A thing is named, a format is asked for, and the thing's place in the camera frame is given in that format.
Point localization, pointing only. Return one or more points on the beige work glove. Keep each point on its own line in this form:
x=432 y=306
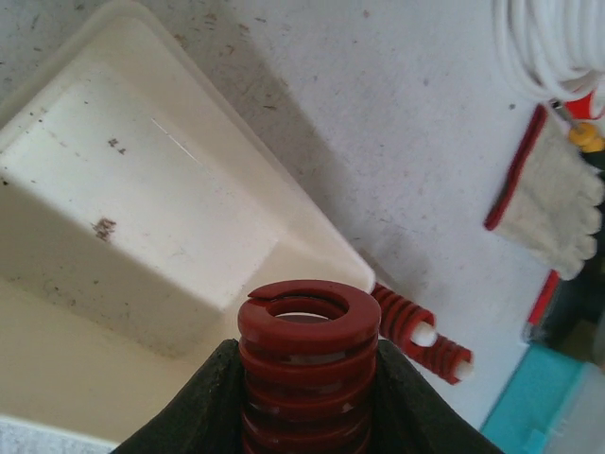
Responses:
x=549 y=201

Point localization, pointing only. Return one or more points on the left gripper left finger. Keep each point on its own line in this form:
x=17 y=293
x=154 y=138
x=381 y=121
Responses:
x=204 y=416

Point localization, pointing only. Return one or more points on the teal clear toolbox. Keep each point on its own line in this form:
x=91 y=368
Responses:
x=551 y=404

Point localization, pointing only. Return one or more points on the large red spring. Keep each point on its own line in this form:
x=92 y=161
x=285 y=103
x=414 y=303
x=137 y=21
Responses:
x=409 y=326
x=445 y=358
x=308 y=348

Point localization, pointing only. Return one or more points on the orange black screwdriver right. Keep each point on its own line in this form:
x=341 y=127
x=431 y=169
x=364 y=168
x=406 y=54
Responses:
x=584 y=136

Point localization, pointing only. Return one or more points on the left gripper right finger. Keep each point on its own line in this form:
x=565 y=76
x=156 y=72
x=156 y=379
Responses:
x=409 y=416

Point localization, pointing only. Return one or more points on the white tray of springs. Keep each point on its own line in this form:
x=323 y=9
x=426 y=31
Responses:
x=138 y=210

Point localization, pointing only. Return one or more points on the white cable spool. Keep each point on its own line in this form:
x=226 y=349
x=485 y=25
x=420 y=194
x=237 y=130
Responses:
x=550 y=49

